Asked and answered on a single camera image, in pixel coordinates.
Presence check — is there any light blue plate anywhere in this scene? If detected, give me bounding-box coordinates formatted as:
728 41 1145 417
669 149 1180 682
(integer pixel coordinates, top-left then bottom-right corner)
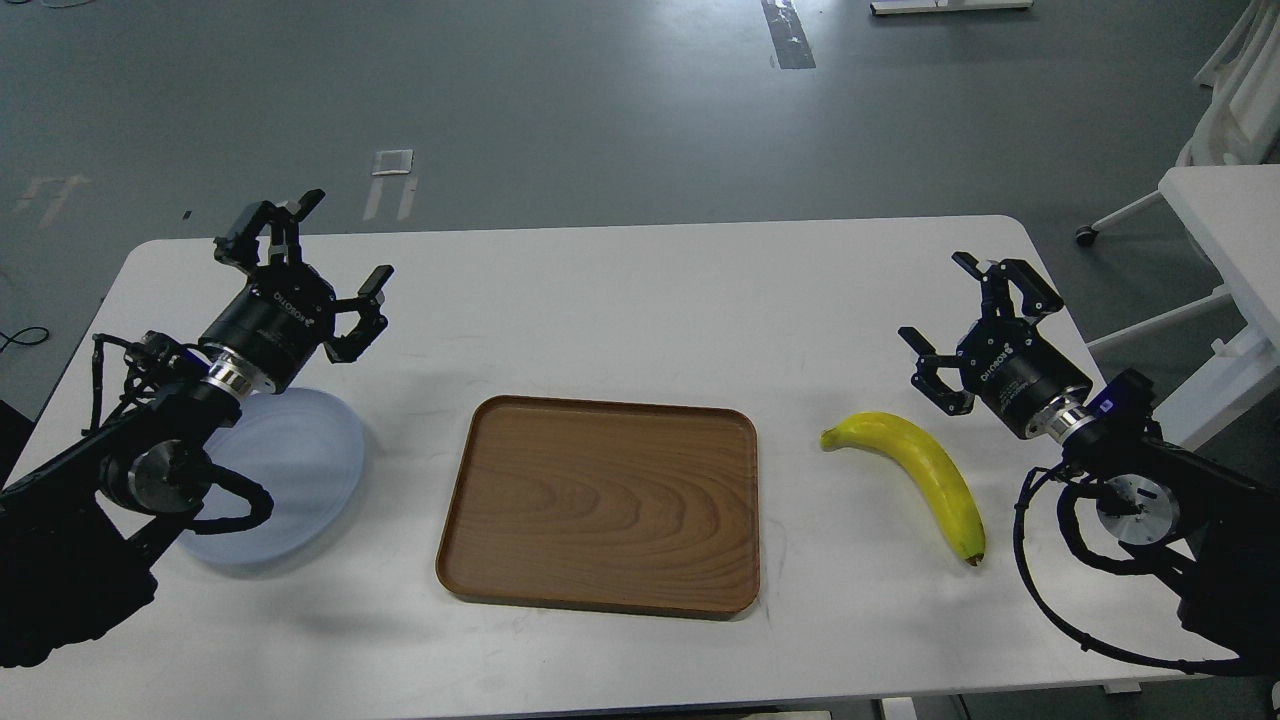
178 388 366 568

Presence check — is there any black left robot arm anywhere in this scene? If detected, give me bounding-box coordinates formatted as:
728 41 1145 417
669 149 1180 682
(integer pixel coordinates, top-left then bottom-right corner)
1 190 393 667

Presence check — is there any white rolling frame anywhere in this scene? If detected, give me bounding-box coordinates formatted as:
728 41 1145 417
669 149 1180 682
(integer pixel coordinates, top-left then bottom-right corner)
1174 1 1279 168

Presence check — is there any brown wooden tray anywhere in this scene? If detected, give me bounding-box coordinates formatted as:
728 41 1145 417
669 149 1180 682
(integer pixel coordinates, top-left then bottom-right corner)
435 395 762 621

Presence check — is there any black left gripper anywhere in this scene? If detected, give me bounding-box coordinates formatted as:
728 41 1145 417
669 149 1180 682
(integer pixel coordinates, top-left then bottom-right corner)
198 190 394 395

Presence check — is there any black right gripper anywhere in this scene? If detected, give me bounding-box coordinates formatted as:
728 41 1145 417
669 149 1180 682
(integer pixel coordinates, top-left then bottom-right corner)
897 251 1093 439

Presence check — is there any yellow banana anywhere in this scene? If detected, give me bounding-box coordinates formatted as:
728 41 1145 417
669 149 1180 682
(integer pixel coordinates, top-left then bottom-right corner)
819 411 987 568

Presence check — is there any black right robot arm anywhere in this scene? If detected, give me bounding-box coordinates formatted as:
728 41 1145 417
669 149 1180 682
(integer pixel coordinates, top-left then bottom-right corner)
899 251 1277 676

